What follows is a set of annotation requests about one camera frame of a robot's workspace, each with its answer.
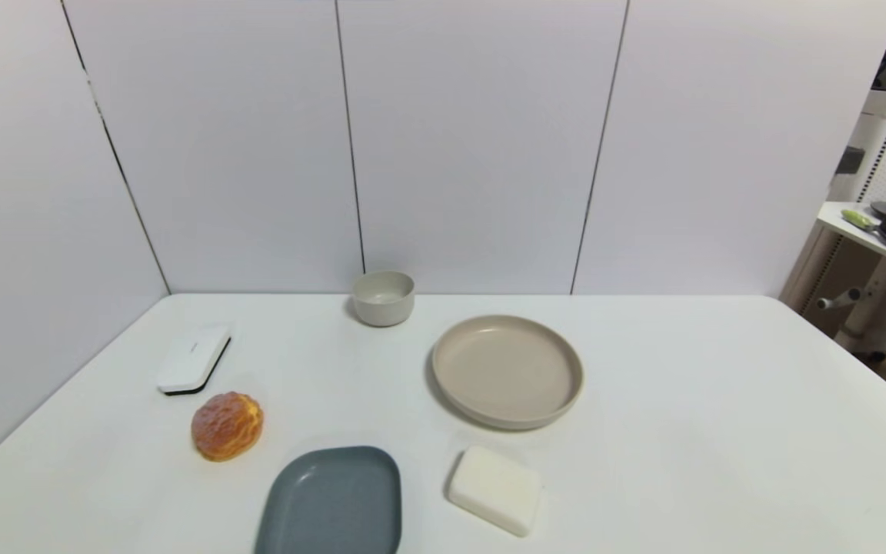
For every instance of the green toy vegetable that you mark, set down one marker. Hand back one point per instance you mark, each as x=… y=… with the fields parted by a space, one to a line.
x=858 y=219

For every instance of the white rectangular soap block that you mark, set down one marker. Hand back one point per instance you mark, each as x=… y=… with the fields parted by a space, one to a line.
x=495 y=490

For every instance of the round brown plate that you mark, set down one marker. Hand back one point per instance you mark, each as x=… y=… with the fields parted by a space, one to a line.
x=506 y=369

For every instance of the grey rounded rectangular plate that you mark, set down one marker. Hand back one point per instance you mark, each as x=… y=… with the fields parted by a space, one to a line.
x=331 y=504

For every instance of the small beige ceramic bowl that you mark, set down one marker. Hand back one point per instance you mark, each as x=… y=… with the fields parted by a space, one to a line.
x=384 y=305

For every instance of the white eraser with black base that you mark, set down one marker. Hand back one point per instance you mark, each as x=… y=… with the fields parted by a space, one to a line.
x=191 y=358

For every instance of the golden brown bread bun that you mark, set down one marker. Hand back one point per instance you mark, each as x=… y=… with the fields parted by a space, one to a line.
x=226 y=425

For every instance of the white side table pedestal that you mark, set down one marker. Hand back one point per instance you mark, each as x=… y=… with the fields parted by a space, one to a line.
x=885 y=308

